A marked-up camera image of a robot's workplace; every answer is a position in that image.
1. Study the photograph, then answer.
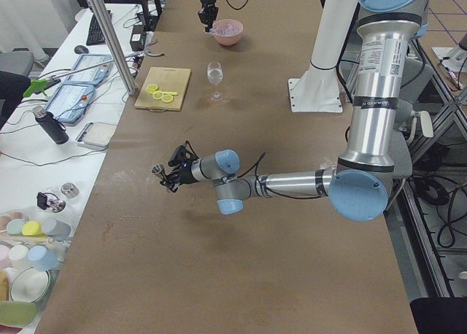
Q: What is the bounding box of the yellow plastic knife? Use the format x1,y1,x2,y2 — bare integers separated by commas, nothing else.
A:
156,90,179,96

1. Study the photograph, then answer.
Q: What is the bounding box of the lemon slice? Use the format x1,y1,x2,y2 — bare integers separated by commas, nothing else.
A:
161,94,174,104
145,84,159,94
153,90,164,100

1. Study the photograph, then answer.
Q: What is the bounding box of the lemon slice far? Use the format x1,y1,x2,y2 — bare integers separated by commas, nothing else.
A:
145,84,159,94

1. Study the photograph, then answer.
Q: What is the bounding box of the black keyboard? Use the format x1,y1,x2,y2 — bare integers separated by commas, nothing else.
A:
86,15,105,46

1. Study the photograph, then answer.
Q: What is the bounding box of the aluminium frame post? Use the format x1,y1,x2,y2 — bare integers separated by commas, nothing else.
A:
86,0,136,96

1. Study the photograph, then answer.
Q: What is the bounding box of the light blue cup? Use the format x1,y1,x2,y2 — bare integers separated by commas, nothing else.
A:
27,245,58,271

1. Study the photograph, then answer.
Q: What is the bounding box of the pile of ice cubes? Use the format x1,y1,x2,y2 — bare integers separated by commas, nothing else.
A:
213,19,243,36

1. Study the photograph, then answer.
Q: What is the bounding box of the small steel weight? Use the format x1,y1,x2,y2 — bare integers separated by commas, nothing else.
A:
61,182,80,199

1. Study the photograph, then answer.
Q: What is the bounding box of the teach pendant near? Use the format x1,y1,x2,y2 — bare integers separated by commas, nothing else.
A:
45,83,96,126

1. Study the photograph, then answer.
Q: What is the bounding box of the metal grabber tool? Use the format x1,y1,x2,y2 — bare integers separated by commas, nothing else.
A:
23,42,165,98

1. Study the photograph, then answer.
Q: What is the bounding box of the white digital scale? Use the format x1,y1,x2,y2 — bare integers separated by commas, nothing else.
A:
76,122,117,150

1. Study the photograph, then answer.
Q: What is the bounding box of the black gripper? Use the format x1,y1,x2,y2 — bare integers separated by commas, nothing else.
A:
160,160,198,192
198,0,218,31

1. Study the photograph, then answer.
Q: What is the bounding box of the teach pendant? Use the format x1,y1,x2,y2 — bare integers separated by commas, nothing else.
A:
45,83,96,126
65,53,112,86

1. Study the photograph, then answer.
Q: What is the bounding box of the teach pendant far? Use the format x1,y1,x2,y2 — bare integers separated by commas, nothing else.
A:
65,53,112,86

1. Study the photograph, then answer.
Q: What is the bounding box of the bamboo cutting board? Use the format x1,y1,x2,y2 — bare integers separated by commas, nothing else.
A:
134,67,191,112

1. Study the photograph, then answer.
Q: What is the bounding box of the yellow cup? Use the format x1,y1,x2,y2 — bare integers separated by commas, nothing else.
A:
21,220,47,238

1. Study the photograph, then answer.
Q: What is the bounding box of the grey office chair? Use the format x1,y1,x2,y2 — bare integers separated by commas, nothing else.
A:
386,53,435,213

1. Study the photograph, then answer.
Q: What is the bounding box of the pink bowl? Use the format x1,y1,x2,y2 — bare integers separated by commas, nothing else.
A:
211,19,244,47

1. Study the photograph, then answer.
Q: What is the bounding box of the steel jigger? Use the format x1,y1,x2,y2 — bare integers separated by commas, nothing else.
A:
151,163,166,179

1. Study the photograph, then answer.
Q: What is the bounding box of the lemon slice middle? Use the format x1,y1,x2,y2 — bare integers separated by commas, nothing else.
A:
153,90,164,100

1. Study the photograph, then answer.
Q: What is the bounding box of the lemon slice near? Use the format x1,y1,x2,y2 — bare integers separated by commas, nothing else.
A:
161,94,174,104

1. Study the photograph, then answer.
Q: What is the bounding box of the computer mouse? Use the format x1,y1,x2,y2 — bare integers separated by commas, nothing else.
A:
74,45,89,54

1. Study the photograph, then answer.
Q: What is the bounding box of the white green-rimmed bowl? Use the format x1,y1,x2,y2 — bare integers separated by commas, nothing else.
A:
10,268,51,303

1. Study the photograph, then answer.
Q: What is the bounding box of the person in black clothes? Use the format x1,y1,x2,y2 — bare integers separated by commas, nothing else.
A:
1,71,31,128

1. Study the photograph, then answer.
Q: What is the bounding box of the black water bottle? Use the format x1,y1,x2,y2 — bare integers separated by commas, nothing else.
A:
32,106,69,144

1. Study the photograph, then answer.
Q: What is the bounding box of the clear wine glass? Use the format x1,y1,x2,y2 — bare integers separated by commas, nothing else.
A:
207,62,223,101

